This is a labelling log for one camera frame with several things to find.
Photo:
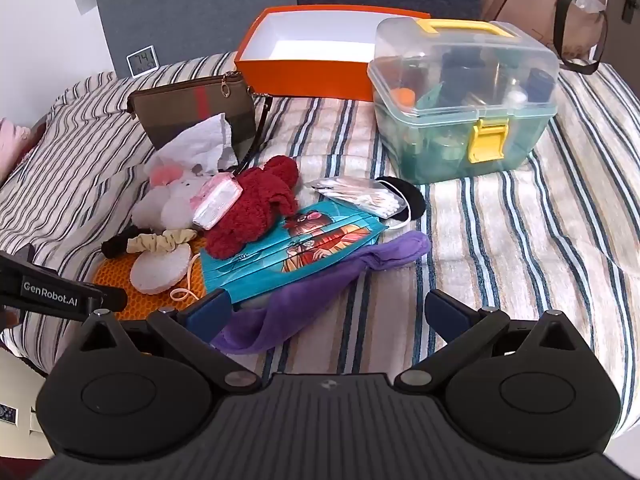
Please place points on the white digital clock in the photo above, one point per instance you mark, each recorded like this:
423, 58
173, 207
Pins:
144, 62

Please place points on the purple cloth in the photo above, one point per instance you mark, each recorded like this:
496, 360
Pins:
320, 290

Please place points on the beige scrunchie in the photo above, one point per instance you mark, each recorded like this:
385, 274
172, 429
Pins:
160, 241

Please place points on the red fuzzy cloth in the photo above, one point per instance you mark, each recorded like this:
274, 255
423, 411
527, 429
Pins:
250, 210

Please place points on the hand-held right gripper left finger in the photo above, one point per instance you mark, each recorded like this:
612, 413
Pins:
210, 310

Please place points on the pink tissue packet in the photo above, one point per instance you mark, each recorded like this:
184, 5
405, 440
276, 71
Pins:
216, 202

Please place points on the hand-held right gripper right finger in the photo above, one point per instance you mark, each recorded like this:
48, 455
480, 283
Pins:
445, 310

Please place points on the pink cloth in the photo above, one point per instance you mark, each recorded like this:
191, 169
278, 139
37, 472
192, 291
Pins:
11, 142

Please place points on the brown paper bag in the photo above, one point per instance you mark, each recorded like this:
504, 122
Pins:
525, 5

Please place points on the white plush toy pink ears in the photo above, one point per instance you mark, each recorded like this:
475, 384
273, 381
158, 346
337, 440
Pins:
170, 200

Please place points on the orange cardboard box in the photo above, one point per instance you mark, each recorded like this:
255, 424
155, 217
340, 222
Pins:
300, 80

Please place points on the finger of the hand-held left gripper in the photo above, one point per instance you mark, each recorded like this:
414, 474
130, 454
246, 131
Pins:
114, 299

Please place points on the black striped blanket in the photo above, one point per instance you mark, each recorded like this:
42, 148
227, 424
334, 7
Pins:
75, 170

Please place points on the crumpled white tissue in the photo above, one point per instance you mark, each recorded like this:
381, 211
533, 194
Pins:
205, 142

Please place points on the black round pad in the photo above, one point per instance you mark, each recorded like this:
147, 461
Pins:
412, 197

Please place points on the clear bag of cotton swabs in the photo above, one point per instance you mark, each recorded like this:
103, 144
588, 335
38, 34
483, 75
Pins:
355, 192

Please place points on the white round puff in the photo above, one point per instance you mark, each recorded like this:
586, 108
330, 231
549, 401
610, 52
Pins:
159, 270

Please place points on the blue striped bed sheet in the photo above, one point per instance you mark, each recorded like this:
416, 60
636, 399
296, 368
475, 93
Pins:
525, 240

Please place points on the brown plaid pouch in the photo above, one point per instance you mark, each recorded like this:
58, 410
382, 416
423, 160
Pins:
175, 105

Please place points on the clear storage box yellow latch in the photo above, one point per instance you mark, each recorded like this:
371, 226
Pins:
450, 100

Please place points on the blue printed face mask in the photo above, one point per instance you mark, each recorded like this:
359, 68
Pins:
280, 255

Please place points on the black scrunchie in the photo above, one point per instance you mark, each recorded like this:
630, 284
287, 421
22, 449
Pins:
116, 244

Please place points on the orange honeycomb pad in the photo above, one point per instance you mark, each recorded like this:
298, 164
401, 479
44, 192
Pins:
112, 272

